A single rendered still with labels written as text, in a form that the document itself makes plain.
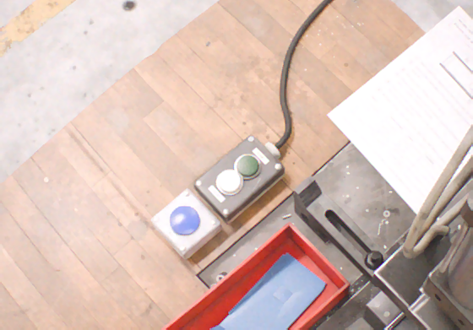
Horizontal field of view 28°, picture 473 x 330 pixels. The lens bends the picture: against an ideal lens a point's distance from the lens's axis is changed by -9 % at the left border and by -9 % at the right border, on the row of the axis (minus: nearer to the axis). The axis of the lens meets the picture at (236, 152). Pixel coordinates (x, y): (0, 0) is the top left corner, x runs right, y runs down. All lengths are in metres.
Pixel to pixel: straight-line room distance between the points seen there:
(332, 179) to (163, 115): 0.25
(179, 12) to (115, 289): 1.30
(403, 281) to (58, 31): 1.66
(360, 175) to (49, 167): 0.44
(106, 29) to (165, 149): 1.18
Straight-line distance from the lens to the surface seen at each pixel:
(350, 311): 1.32
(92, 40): 2.54
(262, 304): 1.31
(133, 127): 1.42
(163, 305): 1.33
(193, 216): 1.32
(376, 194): 1.37
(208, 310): 1.32
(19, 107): 2.51
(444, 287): 0.95
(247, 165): 1.34
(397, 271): 1.09
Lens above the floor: 2.19
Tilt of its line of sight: 68 degrees down
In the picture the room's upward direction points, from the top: 10 degrees counter-clockwise
